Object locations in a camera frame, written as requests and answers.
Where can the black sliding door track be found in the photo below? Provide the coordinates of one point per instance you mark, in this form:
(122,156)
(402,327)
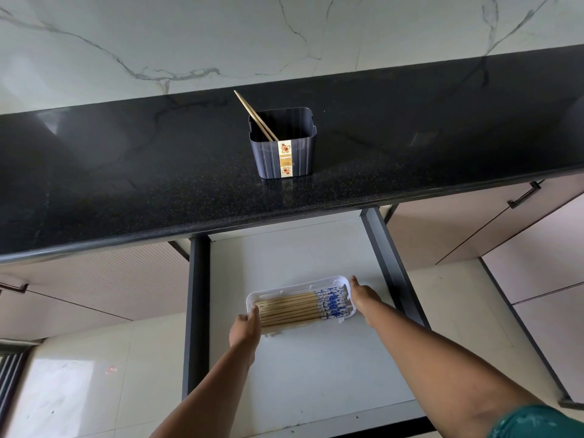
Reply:
(11,374)

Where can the person's right hand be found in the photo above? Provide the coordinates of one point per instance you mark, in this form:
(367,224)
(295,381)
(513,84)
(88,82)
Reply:
(365,298)

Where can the person's left forearm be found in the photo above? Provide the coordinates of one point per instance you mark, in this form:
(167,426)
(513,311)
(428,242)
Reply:
(205,401)

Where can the dark blue ribbed holder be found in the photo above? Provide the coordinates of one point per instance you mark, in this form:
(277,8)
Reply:
(264,159)

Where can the beige kitchen drawer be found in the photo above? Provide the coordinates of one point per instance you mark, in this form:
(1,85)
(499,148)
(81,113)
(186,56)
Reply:
(310,374)

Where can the teal patterned garment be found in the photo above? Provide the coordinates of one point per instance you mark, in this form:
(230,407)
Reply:
(538,426)

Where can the person's left hand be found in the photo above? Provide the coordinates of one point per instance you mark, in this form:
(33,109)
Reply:
(244,333)

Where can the white slotted plastic tray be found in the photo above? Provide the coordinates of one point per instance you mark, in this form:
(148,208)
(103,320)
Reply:
(250,301)

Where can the row of blue-patterned chopsticks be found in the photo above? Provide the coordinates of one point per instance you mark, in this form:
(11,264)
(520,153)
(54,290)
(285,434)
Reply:
(292,310)

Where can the slim wooden chopstick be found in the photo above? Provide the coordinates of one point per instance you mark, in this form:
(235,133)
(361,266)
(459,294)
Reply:
(262,127)
(267,127)

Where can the person's right forearm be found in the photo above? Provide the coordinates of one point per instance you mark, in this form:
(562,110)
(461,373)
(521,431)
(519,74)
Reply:
(438,360)

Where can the beige tall cabinet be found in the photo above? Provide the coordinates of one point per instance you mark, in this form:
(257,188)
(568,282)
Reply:
(538,260)

